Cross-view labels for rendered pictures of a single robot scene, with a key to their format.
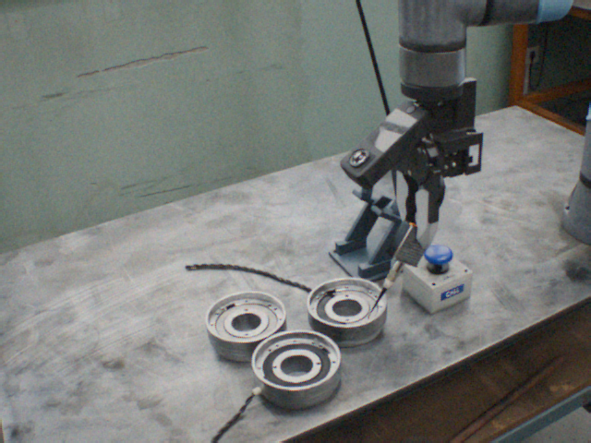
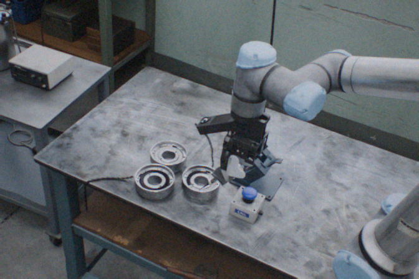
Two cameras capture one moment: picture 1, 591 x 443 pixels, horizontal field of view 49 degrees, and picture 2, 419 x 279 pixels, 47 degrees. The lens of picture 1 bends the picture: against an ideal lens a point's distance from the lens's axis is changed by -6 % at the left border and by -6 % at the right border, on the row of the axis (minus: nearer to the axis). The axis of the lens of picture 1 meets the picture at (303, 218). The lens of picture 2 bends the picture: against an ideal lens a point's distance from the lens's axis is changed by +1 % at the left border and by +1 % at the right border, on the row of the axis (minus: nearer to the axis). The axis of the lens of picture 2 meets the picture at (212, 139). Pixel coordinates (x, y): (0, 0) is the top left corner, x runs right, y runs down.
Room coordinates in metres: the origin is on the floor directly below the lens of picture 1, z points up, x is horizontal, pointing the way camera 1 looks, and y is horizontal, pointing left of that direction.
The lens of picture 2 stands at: (0.08, -0.73, 1.74)
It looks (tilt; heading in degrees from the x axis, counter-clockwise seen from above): 39 degrees down; 47
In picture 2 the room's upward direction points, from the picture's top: 8 degrees clockwise
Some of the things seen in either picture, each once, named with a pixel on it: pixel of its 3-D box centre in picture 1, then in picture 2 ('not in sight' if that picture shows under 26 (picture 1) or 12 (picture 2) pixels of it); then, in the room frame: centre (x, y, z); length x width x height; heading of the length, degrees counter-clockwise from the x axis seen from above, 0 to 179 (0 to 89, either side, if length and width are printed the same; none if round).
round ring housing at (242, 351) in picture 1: (247, 327); (168, 157); (0.68, 0.08, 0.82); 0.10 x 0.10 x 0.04
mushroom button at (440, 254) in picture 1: (438, 264); (248, 197); (0.75, -0.18, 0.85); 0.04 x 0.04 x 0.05
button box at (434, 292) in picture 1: (440, 278); (249, 205); (0.75, -0.19, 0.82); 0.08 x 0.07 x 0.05; 116
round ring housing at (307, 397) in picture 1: (296, 370); (154, 182); (0.60, 0.02, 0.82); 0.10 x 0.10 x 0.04
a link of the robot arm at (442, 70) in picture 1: (430, 62); (249, 101); (0.72, -0.15, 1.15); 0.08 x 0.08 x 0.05
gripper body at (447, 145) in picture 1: (436, 127); (245, 132); (0.72, -0.16, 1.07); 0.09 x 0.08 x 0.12; 113
